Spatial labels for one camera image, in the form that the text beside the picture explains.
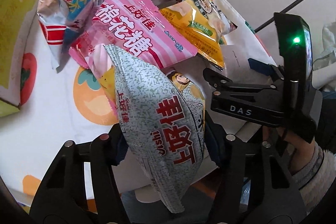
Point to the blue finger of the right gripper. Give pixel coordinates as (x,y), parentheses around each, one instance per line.
(260,67)

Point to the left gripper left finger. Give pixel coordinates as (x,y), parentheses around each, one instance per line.
(61,196)

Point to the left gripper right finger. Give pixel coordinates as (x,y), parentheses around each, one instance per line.
(255,184)

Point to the yellow snack bag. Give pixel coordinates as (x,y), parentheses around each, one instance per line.
(203,24)

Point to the grey speckled snack bag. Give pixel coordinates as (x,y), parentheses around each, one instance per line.
(163,126)

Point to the pink marshmallow bag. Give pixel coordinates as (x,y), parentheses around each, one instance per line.
(136,26)

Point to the red blue snack bag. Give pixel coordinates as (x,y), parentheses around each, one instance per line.
(62,21)

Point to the person right hand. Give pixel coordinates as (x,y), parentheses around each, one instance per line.
(301,152)

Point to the grey fleece sleeve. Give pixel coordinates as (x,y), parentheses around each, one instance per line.
(315,179)

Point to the white persimmon print cloth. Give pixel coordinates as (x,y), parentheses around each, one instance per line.
(62,107)

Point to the green cardboard box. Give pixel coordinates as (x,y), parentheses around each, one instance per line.
(16,20)

